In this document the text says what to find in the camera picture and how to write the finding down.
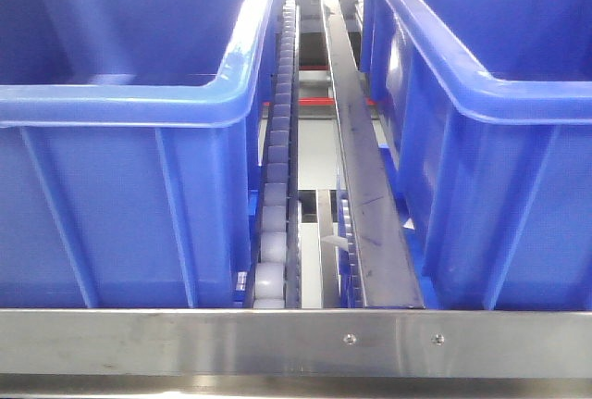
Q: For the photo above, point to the blue bin front right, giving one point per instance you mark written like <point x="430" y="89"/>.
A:
<point x="487" y="106"/>

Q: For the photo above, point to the blue bin front middle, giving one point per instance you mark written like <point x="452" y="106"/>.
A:
<point x="129" y="149"/>

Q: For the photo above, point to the blue bin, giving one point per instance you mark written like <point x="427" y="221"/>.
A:
<point x="487" y="106"/>
<point x="129" y="149"/>

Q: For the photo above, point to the right steel flow rack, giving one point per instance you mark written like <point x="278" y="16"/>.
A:
<point x="294" y="354"/>

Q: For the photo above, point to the white roller conveyor track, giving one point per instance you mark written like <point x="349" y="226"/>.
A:
<point x="274" y="281"/>

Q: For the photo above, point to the steel divider rail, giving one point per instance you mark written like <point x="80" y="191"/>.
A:
<point x="381" y="266"/>

